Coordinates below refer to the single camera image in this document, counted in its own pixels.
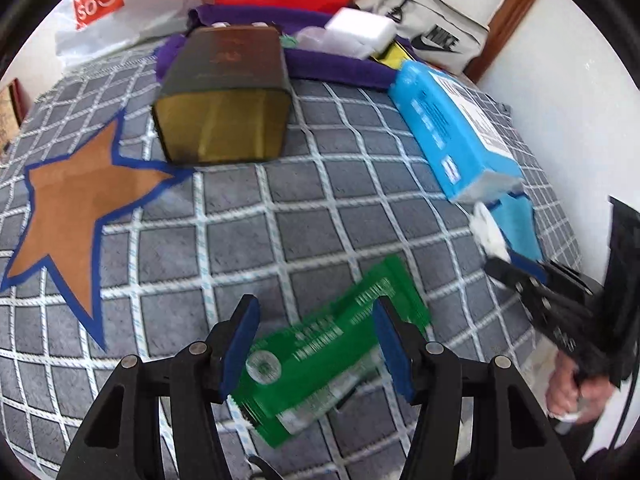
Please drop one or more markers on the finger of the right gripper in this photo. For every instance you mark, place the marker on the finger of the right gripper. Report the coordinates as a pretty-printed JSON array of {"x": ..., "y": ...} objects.
[
  {"x": 515, "y": 279},
  {"x": 530, "y": 264}
]

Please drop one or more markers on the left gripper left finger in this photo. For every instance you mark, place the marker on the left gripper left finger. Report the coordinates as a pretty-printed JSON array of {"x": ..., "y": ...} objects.
[{"x": 229, "y": 344}]

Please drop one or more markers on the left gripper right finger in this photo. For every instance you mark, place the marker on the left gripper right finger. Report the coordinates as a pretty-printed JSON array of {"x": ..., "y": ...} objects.
[{"x": 403, "y": 350}]

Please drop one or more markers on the green sachet packet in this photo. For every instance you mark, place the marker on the green sachet packet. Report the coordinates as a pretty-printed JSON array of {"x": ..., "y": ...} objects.
[{"x": 294, "y": 376}]

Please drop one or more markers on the white tissue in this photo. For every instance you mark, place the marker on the white tissue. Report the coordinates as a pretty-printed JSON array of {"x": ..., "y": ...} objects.
[{"x": 487, "y": 234}]

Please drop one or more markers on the yellow black pouch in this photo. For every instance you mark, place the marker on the yellow black pouch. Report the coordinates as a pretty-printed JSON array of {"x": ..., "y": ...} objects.
[{"x": 394, "y": 56}]

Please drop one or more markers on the clear plastic bag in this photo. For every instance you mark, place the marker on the clear plastic bag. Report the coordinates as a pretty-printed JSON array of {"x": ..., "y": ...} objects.
[{"x": 317, "y": 39}]

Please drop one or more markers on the person right hand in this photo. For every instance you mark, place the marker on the person right hand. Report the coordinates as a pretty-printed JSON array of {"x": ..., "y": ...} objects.
[{"x": 564, "y": 396}]

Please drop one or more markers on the blue paper star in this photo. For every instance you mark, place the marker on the blue paper star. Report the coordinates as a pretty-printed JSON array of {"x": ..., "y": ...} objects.
[{"x": 515, "y": 217}]

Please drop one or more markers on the blue tissue pack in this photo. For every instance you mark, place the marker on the blue tissue pack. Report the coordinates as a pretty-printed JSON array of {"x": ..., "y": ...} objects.
[{"x": 467, "y": 155}]

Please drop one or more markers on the grey checked cloth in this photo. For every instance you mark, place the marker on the grey checked cloth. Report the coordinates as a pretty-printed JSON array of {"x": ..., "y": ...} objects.
[{"x": 350, "y": 189}]

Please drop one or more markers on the brown paper star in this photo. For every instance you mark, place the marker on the brown paper star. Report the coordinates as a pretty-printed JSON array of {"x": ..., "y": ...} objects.
[{"x": 71, "y": 198}]

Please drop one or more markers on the dark green tea tin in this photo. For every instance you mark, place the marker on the dark green tea tin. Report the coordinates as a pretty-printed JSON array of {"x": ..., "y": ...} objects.
[{"x": 225, "y": 98}]

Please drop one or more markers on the grey Nike waist bag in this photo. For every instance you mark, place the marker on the grey Nike waist bag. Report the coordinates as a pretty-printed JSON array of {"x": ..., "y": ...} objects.
[{"x": 437, "y": 32}]

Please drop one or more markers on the purple towel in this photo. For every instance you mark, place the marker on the purple towel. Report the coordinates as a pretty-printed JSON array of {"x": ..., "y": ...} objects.
[{"x": 302, "y": 64}]

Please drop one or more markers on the white Miniso plastic bag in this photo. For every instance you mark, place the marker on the white Miniso plastic bag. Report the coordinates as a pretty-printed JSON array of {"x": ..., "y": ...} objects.
[{"x": 86, "y": 30}]

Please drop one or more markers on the brown wooden door frame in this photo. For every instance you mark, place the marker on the brown wooden door frame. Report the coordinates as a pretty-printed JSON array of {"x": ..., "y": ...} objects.
[{"x": 502, "y": 26}]

